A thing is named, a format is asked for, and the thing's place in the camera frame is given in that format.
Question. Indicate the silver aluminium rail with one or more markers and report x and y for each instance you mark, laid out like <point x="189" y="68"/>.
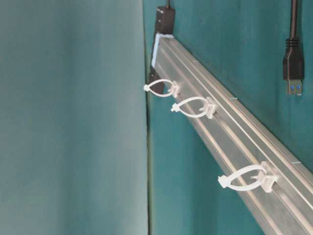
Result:
<point x="272" y="182"/>

